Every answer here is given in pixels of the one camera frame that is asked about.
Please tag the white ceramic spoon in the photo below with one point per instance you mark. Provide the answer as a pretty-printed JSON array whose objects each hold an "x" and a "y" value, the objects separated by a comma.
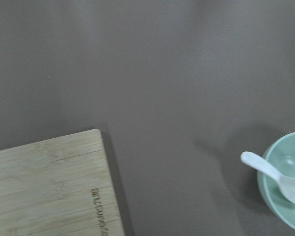
[{"x": 285, "y": 183}]

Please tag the bamboo cutting board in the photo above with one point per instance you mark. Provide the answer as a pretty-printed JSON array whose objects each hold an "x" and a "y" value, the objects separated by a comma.
[{"x": 58, "y": 187}]

